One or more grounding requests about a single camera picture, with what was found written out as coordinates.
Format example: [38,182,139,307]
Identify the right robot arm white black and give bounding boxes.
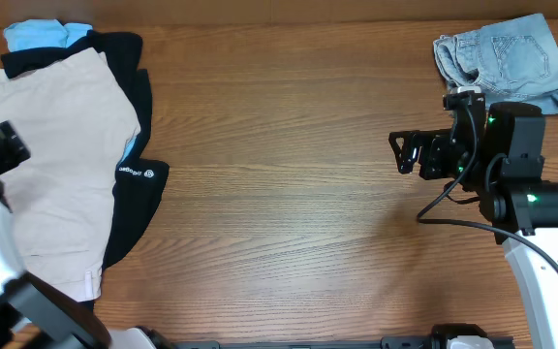
[388,100,558,348]

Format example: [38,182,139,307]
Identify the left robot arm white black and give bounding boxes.
[0,121,168,349]

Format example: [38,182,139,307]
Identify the black garment with white logo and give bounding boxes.
[1,30,170,270]

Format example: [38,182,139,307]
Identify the folded light blue denim shorts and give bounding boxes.
[433,14,558,114]

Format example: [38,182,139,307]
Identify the beige cotton shorts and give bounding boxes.
[0,48,140,301]

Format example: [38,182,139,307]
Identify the light blue garment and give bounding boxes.
[1,19,153,162]

